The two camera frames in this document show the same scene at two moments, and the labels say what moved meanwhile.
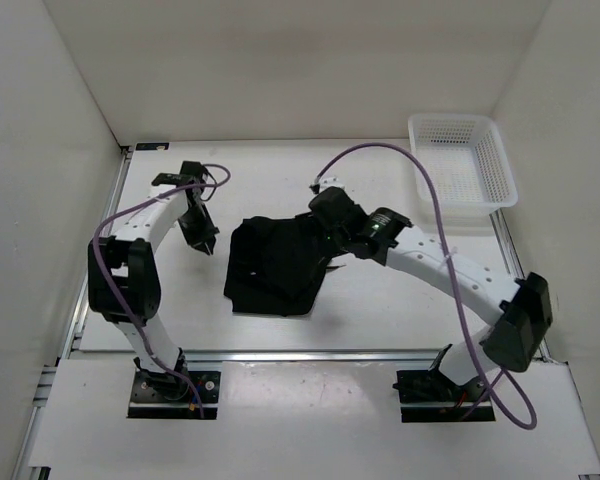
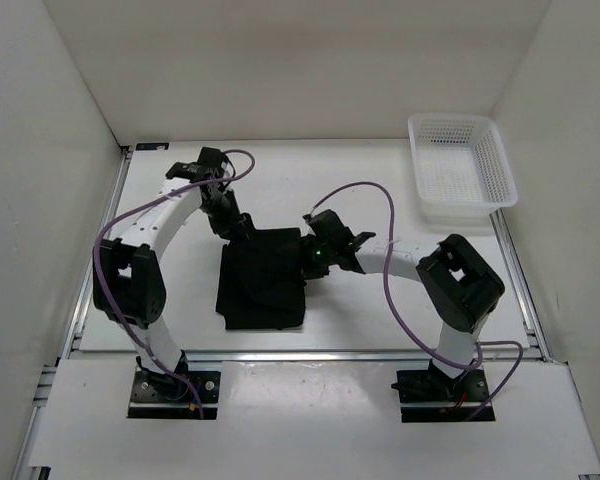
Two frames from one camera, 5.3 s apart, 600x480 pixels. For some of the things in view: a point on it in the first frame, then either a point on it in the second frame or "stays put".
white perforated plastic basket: [468, 166] stays put
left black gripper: [207, 235] to [230, 228]
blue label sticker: [151, 146] stays put
